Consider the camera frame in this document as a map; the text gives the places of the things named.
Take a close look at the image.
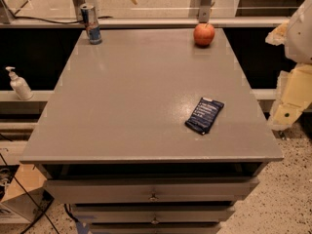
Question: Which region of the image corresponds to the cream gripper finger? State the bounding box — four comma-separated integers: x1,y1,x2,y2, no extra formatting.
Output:
265,21,289,46
269,63,312,130

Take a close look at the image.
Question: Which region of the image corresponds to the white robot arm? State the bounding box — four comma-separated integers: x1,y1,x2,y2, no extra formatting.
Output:
265,0,312,131

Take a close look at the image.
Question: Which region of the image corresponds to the black cable behind glass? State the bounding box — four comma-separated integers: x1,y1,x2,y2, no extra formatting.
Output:
9,0,114,25

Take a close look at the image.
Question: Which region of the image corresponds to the black floor cable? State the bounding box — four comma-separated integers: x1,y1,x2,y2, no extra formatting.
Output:
0,132,61,234

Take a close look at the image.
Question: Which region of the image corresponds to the top grey drawer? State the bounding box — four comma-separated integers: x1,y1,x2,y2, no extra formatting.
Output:
44,177,259,204

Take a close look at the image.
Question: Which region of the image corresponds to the bottom grey drawer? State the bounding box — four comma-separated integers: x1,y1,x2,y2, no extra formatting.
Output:
90,223,221,234

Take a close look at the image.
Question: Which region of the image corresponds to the red apple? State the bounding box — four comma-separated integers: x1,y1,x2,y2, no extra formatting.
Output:
193,23,215,46

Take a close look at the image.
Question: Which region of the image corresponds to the redbull can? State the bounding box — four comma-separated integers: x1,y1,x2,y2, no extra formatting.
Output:
80,3,101,45

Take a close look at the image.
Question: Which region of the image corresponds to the white pump bottle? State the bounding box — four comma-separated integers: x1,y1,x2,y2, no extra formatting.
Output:
6,66,33,100

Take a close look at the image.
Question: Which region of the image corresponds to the cardboard box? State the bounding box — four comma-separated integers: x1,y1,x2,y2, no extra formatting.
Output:
0,165,52,224

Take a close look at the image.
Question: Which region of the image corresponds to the grey drawer cabinet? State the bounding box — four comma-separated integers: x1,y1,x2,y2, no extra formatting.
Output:
19,27,285,234

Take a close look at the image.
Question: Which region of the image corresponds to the middle grey drawer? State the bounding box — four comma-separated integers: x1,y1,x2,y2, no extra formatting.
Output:
72,204,234,223

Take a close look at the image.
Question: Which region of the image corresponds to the grey drawer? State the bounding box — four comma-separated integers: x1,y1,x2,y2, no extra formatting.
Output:
44,177,259,204
72,204,234,223
90,223,221,234

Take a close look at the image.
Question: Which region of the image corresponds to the dark blue snack packet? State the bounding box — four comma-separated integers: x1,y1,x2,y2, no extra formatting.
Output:
185,97,224,135

